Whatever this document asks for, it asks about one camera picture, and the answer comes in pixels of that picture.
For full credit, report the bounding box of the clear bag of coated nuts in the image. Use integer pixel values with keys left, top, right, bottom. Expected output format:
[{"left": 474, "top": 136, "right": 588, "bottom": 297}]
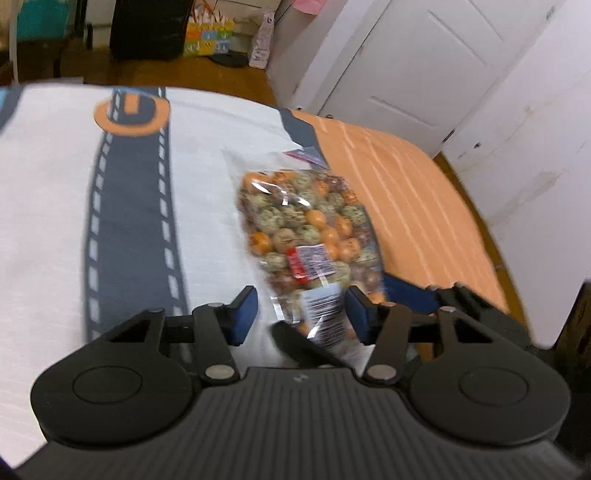
[{"left": 225, "top": 147, "right": 385, "bottom": 363}]

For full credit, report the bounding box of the white door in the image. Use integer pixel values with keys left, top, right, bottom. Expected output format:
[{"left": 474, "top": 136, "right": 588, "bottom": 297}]
[{"left": 321, "top": 0, "right": 561, "bottom": 156}]

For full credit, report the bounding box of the white paper bag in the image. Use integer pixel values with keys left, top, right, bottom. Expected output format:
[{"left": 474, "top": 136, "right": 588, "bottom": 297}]
[{"left": 249, "top": 11, "right": 276, "bottom": 70}]

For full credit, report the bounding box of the colourful gift bag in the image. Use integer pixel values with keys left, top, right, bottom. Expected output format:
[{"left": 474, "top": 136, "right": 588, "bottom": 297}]
[{"left": 183, "top": 1, "right": 235, "bottom": 57}]

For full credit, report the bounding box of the black suitcase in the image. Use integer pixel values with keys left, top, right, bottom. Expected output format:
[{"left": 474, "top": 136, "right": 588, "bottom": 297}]
[{"left": 109, "top": 0, "right": 193, "bottom": 61}]

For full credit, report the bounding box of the pink hanging bag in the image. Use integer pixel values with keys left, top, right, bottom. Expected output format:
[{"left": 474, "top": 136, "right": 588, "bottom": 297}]
[{"left": 291, "top": 0, "right": 327, "bottom": 16}]

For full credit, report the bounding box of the teal tote bag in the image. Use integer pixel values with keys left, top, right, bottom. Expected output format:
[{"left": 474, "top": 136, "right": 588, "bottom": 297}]
[{"left": 17, "top": 0, "right": 77, "bottom": 42}]

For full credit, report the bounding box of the white adjustable desk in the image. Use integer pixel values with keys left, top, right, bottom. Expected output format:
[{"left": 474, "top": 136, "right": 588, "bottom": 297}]
[{"left": 3, "top": 1, "right": 88, "bottom": 83}]

